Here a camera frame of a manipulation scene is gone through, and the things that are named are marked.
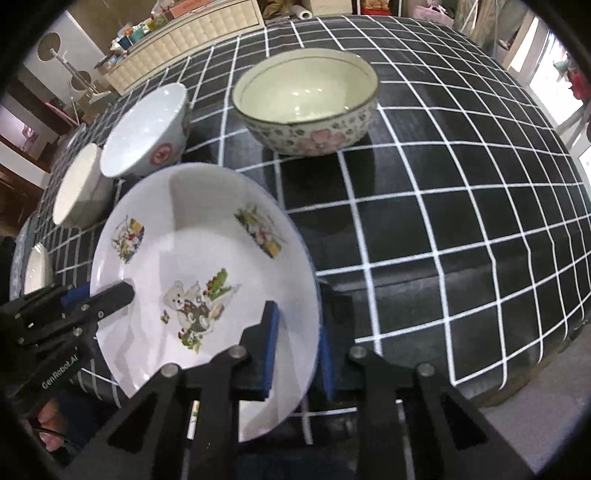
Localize plain white plate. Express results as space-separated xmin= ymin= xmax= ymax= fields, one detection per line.
xmin=23 ymin=243 xmax=53 ymax=294

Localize large white bowl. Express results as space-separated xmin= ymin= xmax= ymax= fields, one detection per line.
xmin=52 ymin=143 xmax=113 ymax=229

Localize teddy bear print plate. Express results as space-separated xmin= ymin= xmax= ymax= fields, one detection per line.
xmin=90 ymin=163 xmax=322 ymax=441

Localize white bowl red emblem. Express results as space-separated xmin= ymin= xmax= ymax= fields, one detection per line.
xmin=100 ymin=82 xmax=190 ymax=178

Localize floral patterned cream bowl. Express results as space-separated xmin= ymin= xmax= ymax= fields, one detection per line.
xmin=231 ymin=48 xmax=379 ymax=157

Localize person's left hand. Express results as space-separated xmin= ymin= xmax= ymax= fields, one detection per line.
xmin=37 ymin=400 xmax=67 ymax=452

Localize black white grid tablecloth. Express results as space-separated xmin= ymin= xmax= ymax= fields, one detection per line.
xmin=28 ymin=16 xmax=590 ymax=397

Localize cream tv cabinet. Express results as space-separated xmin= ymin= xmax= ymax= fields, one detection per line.
xmin=103 ymin=0 xmax=264 ymax=94

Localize white paper roll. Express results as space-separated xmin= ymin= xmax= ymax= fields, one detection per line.
xmin=290 ymin=5 xmax=314 ymax=20

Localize pink gift bag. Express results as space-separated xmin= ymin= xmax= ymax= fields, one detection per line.
xmin=412 ymin=3 xmax=454 ymax=27

